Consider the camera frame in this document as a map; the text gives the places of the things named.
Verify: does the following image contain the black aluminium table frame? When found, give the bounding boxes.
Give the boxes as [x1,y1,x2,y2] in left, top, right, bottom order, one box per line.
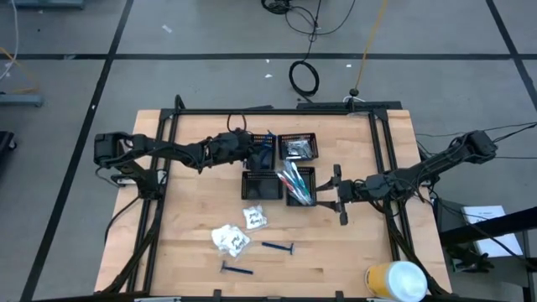
[95,94,453,302]

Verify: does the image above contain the green and white toothbrush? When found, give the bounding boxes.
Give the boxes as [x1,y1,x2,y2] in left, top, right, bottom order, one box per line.
[289,160,315,206]

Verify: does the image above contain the yellow hanging cable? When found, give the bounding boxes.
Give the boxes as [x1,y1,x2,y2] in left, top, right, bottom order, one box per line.
[355,0,389,91]

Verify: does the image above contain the black floor object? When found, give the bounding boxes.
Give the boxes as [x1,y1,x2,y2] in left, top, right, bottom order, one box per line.
[0,130,18,169]

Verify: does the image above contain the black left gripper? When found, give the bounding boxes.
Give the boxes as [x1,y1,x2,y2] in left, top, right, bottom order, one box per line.
[208,129,270,172]

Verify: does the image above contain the thin black cables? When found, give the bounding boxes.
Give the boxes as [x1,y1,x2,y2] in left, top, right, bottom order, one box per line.
[414,121,537,161]

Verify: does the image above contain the black hanging cable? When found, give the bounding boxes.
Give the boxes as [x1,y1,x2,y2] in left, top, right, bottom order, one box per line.
[307,0,324,62]

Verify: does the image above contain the black floor cable bundle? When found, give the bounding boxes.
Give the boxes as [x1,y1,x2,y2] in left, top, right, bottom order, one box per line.
[260,0,357,38]

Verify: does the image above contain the white floor cable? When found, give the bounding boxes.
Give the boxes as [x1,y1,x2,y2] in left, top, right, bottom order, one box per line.
[0,0,21,81]

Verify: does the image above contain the black plastic mesh basket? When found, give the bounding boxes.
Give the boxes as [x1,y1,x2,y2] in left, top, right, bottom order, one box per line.
[241,170,285,201]
[284,165,317,207]
[277,133,320,162]
[248,133,279,170]

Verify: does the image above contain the grey metal bar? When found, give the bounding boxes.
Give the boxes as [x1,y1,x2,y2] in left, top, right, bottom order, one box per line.
[0,93,44,107]

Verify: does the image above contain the white box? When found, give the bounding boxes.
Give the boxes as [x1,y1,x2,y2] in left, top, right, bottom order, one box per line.
[461,205,524,258]

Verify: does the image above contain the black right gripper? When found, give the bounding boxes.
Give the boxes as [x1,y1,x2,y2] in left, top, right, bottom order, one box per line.
[314,164,359,227]

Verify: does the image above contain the coiled black floor cable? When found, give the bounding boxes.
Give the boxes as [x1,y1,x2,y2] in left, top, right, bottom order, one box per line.
[288,60,321,103]

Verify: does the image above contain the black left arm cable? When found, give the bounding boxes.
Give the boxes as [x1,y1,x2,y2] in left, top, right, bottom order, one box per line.
[227,113,248,134]

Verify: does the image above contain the black side stand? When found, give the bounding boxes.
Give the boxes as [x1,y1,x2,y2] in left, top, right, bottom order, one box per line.
[434,196,537,302]

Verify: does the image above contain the blue and white toothbrush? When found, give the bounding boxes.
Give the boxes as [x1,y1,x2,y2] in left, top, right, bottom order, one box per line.
[281,163,311,206]
[284,167,314,206]
[293,175,315,207]

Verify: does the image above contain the yellow canister with white lid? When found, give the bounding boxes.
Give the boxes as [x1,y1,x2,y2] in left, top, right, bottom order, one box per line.
[363,259,430,302]

